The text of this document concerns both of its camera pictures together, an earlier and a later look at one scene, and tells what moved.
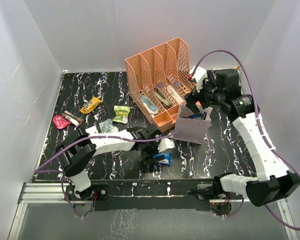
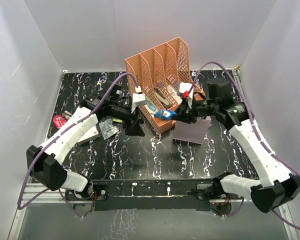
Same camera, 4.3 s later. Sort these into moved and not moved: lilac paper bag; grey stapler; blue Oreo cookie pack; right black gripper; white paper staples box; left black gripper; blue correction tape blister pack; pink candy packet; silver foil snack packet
Moved: left black gripper; blue Oreo cookie pack; right black gripper
Not moved: pink candy packet; lilac paper bag; silver foil snack packet; blue correction tape blister pack; white paper staples box; grey stapler
